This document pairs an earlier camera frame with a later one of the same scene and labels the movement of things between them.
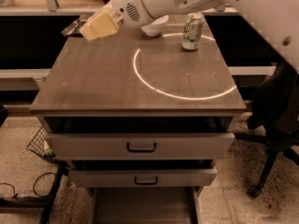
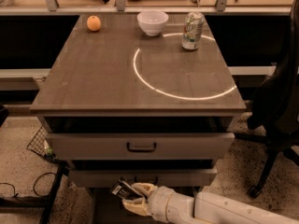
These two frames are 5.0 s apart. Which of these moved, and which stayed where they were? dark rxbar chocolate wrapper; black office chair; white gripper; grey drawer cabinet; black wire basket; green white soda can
Moved: white gripper; dark rxbar chocolate wrapper
Stayed: black office chair; green white soda can; black wire basket; grey drawer cabinet
